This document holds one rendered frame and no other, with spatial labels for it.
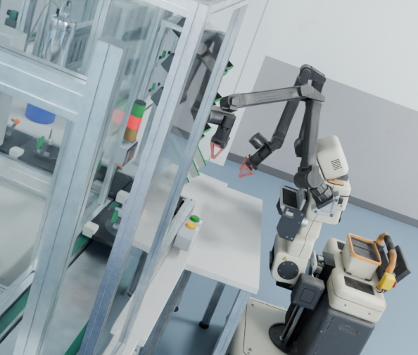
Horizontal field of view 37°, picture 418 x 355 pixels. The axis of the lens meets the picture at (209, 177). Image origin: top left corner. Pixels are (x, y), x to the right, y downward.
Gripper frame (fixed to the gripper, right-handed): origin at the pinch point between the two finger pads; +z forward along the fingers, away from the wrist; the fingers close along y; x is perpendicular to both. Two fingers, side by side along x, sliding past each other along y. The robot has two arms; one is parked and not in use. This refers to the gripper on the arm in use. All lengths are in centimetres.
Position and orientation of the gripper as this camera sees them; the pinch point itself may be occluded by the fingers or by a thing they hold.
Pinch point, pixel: (213, 156)
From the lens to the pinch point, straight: 259.4
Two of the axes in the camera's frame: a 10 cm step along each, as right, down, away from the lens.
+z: -3.4, 8.6, 3.7
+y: -2.1, 3.2, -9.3
